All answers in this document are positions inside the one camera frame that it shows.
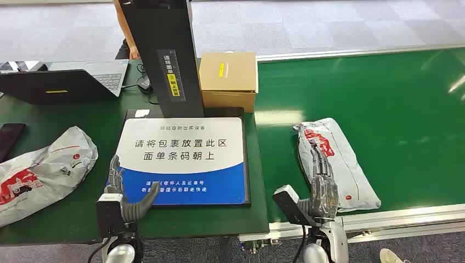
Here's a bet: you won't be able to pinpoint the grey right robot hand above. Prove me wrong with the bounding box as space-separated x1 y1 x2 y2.
296 142 341 220

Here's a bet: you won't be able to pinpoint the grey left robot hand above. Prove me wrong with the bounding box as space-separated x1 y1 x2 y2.
103 154 161 222

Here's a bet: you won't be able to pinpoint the grey courier bag long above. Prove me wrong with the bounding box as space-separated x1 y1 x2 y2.
293 117 382 213

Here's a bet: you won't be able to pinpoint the green conveyor belt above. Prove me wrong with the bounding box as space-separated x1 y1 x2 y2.
254 47 465 224

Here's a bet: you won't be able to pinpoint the brown cardboard box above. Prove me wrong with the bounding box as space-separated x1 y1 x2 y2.
199 52 259 114

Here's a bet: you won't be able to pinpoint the black inbound scanner machine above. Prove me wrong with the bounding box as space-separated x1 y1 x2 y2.
106 0 252 208

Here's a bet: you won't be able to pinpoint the white blue instruction plate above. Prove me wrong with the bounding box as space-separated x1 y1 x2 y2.
107 117 247 206

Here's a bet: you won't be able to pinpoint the white shoe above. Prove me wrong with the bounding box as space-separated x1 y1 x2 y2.
379 248 411 263

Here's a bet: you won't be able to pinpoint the grey courier bag crumpled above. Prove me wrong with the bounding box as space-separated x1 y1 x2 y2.
0 125 99 228

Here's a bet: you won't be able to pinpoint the black computer mouse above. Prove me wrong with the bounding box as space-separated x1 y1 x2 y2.
137 74 152 94

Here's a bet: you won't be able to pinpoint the black smartphone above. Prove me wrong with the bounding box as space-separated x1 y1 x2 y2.
0 123 27 164

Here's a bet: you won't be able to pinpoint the black silver laptop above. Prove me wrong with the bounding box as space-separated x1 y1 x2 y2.
0 59 130 106

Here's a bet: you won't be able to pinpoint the person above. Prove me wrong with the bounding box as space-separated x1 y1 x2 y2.
112 0 141 61

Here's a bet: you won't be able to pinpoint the grey device behind laptop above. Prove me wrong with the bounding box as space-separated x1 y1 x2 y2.
0 61 49 73

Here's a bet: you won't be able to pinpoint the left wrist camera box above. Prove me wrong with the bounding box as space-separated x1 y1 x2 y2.
95 193 127 237

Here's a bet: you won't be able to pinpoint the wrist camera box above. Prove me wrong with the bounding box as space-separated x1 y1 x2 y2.
95 193 127 237
272 185 317 228

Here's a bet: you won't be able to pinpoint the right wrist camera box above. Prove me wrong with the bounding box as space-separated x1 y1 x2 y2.
272 185 317 228

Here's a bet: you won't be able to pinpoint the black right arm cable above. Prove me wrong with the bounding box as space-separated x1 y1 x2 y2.
292 225 308 263

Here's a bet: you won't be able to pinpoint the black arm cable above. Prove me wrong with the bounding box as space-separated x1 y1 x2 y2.
292 225 308 263
87 236 111 263

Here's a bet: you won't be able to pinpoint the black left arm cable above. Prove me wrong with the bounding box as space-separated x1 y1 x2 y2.
87 236 111 263

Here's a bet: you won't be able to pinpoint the aluminium conveyor frame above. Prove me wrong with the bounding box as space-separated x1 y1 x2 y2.
237 43 465 252

